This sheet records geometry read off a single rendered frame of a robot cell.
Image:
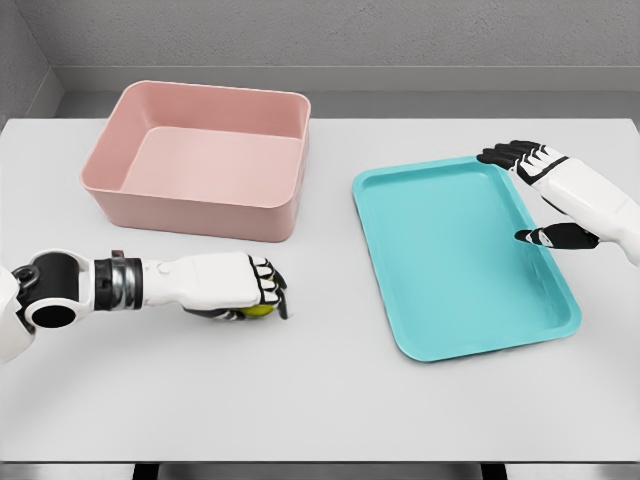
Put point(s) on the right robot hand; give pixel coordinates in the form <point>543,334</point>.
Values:
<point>565,189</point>

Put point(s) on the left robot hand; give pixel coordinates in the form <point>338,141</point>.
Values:
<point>225,281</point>

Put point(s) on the yellow-green tennis ball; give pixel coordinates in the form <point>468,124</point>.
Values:
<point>259,310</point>

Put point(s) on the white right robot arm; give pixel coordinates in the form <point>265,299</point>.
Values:
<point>627,225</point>

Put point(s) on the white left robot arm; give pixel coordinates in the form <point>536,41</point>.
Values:
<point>85,292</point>

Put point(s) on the pink plastic basket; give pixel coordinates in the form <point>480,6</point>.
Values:
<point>200,160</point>

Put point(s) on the blue plastic tray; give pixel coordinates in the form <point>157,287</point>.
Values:
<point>460,255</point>

